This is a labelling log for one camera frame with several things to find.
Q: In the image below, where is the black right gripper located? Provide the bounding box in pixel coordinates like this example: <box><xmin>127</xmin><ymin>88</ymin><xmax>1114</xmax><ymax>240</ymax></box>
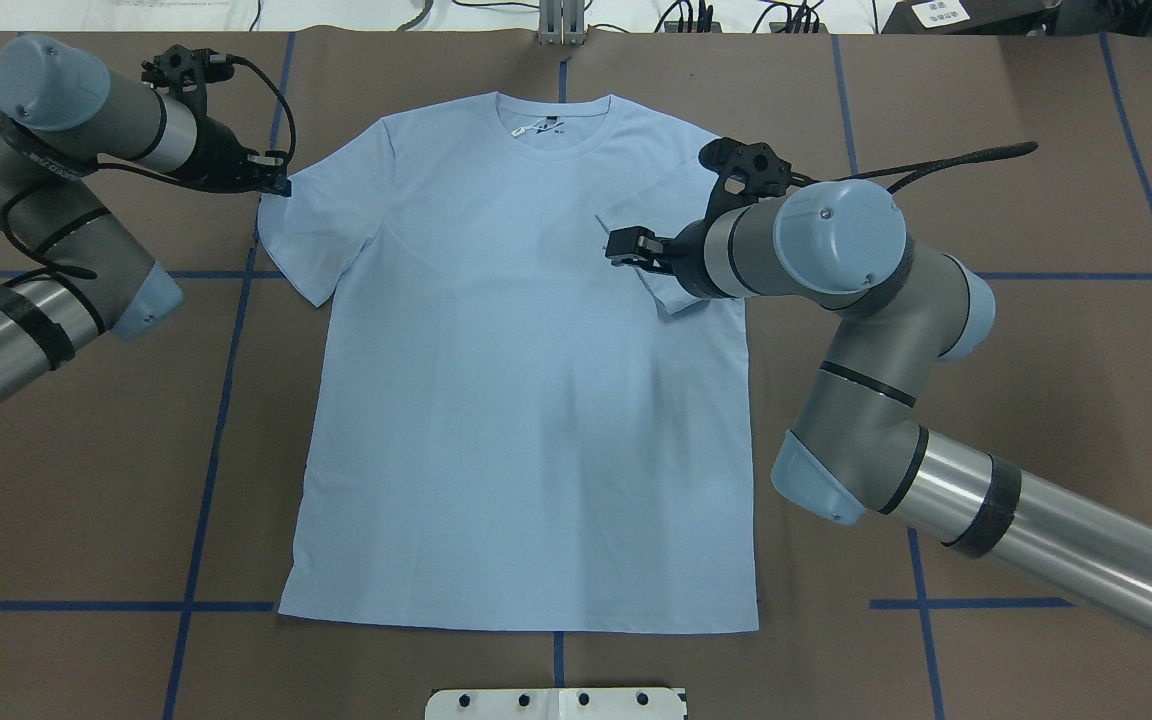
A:
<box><xmin>605</xmin><ymin>222</ymin><xmax>712</xmax><ymax>297</ymax></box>

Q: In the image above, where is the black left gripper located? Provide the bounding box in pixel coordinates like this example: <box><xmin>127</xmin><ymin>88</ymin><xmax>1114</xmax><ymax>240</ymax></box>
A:
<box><xmin>175</xmin><ymin>122</ymin><xmax>291</xmax><ymax>199</ymax></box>

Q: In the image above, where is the light blue t-shirt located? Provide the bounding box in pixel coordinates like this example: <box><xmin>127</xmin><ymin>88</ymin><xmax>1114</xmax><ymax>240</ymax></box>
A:
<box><xmin>259</xmin><ymin>94</ymin><xmax>759</xmax><ymax>635</ymax></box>

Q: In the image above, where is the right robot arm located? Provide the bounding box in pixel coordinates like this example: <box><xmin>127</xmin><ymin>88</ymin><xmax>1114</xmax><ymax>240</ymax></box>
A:
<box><xmin>604</xmin><ymin>179</ymin><xmax>1152</xmax><ymax>641</ymax></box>

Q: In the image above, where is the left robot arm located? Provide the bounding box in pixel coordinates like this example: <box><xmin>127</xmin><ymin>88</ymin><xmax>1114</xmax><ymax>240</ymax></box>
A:
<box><xmin>0</xmin><ymin>35</ymin><xmax>297</xmax><ymax>404</ymax></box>

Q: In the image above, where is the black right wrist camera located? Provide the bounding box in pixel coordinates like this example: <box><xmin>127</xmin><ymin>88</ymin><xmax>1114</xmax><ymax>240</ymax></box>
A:
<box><xmin>698</xmin><ymin>137</ymin><xmax>797</xmax><ymax>215</ymax></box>

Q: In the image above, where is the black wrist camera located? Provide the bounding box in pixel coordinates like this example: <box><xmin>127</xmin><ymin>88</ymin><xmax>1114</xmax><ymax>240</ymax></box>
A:
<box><xmin>141</xmin><ymin>45</ymin><xmax>236</xmax><ymax>115</ymax></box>
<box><xmin>698</xmin><ymin>137</ymin><xmax>797</xmax><ymax>215</ymax></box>

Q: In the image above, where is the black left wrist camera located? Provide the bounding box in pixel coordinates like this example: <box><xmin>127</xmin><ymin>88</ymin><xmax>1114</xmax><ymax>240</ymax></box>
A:
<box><xmin>141</xmin><ymin>45</ymin><xmax>236</xmax><ymax>115</ymax></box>

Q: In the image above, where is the aluminium frame post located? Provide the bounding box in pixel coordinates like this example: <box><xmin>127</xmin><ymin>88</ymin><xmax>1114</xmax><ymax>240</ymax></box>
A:
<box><xmin>536</xmin><ymin>0</ymin><xmax>588</xmax><ymax>46</ymax></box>

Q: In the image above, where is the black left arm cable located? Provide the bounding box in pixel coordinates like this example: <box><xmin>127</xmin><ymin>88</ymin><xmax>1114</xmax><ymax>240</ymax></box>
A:
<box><xmin>0</xmin><ymin>55</ymin><xmax>298</xmax><ymax>281</ymax></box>

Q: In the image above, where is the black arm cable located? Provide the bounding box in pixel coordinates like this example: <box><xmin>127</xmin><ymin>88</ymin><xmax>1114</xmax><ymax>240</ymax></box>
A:
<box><xmin>791</xmin><ymin>142</ymin><xmax>1039</xmax><ymax>195</ymax></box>
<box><xmin>0</xmin><ymin>55</ymin><xmax>298</xmax><ymax>281</ymax></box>

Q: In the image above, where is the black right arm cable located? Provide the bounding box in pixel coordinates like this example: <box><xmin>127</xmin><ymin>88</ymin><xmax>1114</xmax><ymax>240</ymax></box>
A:
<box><xmin>791</xmin><ymin>142</ymin><xmax>1039</xmax><ymax>195</ymax></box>

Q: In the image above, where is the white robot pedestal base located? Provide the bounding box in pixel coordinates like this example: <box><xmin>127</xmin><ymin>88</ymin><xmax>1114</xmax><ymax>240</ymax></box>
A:
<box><xmin>424</xmin><ymin>685</ymin><xmax>689</xmax><ymax>719</ymax></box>

